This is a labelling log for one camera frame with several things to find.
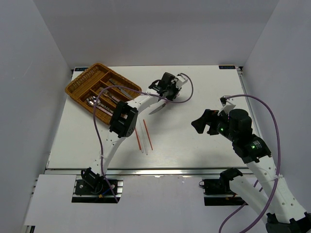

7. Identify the dark floral-handled knife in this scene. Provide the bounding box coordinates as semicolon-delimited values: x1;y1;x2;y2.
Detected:
109;78;133;100

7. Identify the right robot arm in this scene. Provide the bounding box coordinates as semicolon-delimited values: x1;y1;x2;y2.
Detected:
191;109;311;233

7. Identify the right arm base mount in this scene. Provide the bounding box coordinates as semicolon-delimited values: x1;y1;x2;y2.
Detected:
198;167;244;206

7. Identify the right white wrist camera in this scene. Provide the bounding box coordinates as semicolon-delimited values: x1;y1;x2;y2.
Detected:
217;95;236;116

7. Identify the dark floral-handled fork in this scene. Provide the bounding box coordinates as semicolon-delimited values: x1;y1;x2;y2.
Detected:
99;90;120;107

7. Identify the red chopstick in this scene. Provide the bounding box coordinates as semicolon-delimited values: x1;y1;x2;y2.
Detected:
143;119;153;150
135;128;142;150

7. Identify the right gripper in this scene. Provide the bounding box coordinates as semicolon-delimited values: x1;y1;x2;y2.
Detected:
190;109;238;142

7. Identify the brown wicker cutlery tray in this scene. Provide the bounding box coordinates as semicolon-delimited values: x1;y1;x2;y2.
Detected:
65;63;142;125

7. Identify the dark floral-handled spoon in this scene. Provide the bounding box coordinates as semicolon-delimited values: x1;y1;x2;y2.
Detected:
85;96;115;115

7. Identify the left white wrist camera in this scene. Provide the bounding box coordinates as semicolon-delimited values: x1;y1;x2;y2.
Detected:
175;73;189;87

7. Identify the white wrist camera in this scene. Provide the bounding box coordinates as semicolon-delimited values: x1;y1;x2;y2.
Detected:
175;73;189;87
217;95;236;116

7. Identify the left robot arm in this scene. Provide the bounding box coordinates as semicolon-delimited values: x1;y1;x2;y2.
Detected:
81;72;190;194

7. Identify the pink-handled table knife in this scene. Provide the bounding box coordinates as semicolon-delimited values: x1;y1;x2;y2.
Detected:
149;101;168;115

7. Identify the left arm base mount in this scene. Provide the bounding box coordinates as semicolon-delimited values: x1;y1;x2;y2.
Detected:
71;167;122;204

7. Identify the pink-handled fork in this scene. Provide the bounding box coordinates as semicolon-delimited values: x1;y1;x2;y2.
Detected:
102;90;120;104

